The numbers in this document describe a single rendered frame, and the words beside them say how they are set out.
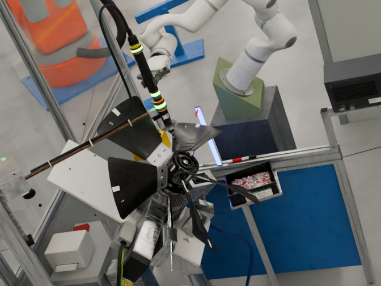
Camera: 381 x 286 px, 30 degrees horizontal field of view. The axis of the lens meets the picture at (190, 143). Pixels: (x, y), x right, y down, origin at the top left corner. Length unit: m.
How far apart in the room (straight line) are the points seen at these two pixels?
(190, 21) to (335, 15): 1.78
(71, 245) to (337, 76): 1.30
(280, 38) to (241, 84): 0.33
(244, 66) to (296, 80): 2.16
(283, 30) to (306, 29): 3.00
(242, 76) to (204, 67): 2.78
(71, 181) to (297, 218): 1.19
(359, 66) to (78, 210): 1.49
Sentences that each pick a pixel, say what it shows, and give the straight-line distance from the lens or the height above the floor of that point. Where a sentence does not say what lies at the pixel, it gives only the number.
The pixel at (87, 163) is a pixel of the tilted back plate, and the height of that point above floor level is 1.28.
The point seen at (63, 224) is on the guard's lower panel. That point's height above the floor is 0.89.
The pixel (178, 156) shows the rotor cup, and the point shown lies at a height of 1.25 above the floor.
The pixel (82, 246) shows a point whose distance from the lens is 3.01.
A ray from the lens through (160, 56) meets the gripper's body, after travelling 2.74.
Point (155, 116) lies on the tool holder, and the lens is 2.68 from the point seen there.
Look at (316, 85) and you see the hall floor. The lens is 5.32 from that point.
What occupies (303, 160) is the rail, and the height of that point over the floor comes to 0.82.
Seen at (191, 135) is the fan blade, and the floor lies 1.18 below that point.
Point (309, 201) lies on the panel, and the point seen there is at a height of 0.57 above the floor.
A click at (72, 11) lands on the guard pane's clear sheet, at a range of 3.78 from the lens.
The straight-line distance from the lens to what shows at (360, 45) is 4.50.
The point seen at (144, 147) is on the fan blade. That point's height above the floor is 1.30.
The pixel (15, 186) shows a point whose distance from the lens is 2.63.
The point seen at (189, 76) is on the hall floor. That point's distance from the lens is 6.05.
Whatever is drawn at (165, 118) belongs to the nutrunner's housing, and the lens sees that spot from 2.69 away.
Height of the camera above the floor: 2.68
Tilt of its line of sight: 31 degrees down
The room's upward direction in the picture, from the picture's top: 22 degrees counter-clockwise
